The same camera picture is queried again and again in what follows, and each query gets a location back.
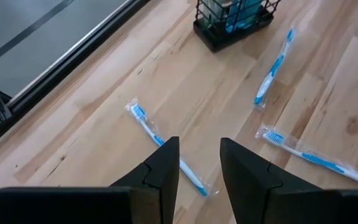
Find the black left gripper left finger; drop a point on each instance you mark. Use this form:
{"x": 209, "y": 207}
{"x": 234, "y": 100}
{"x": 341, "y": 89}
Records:
{"x": 73, "y": 205}

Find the small teal mouthwash bottle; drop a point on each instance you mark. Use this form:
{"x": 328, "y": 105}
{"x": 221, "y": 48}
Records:
{"x": 255, "y": 11}
{"x": 241, "y": 18}

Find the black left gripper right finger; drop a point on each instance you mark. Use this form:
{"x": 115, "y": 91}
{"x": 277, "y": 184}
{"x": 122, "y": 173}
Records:
{"x": 275, "y": 202}

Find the black aluminium table frame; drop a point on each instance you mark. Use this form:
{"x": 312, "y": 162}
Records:
{"x": 73, "y": 63}

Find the blue toothbrush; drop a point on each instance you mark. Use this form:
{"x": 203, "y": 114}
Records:
{"x": 141, "y": 119}
{"x": 273, "y": 67}
{"x": 322, "y": 161}

